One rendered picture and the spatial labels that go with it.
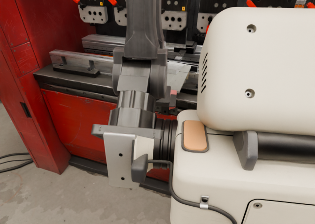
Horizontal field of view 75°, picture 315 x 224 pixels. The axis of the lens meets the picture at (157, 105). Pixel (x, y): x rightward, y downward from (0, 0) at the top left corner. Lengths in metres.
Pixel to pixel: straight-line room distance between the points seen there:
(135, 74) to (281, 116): 0.25
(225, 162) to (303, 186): 0.08
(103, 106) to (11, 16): 0.66
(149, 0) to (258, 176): 0.30
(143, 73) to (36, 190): 1.64
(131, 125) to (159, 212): 1.31
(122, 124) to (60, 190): 1.55
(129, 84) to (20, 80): 1.11
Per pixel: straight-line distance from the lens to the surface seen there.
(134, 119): 0.33
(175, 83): 0.89
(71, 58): 1.37
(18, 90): 1.47
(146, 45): 0.38
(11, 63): 1.38
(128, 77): 0.38
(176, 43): 1.05
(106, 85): 1.16
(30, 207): 1.86
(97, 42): 1.56
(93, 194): 1.74
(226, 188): 0.26
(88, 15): 1.18
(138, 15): 0.37
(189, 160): 0.26
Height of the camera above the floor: 1.43
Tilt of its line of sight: 35 degrees down
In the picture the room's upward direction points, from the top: straight up
